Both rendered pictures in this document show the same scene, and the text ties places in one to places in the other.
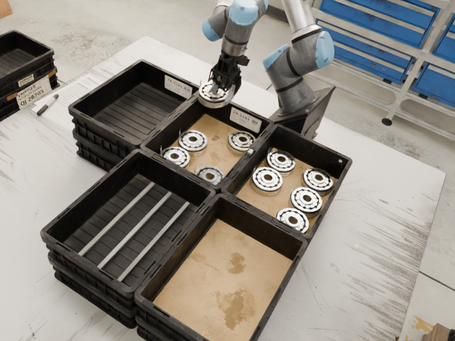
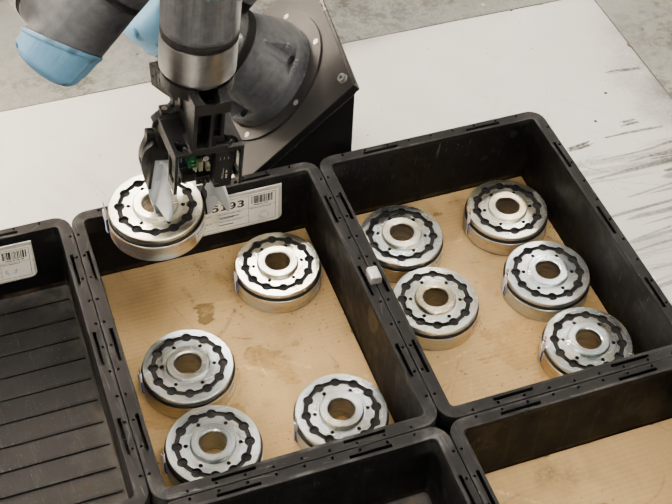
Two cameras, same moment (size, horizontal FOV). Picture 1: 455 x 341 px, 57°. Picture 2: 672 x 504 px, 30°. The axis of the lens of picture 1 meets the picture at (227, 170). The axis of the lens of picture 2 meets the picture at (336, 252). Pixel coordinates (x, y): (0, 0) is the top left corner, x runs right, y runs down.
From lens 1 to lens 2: 71 cm
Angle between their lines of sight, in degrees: 29
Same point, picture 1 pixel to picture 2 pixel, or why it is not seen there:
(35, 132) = not seen: outside the picture
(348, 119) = not seen: hidden behind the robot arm
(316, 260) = not seen: hidden behind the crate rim
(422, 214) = (656, 113)
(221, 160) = (288, 352)
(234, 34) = (218, 29)
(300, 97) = (281, 55)
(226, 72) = (215, 134)
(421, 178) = (572, 42)
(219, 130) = (186, 289)
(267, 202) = (486, 351)
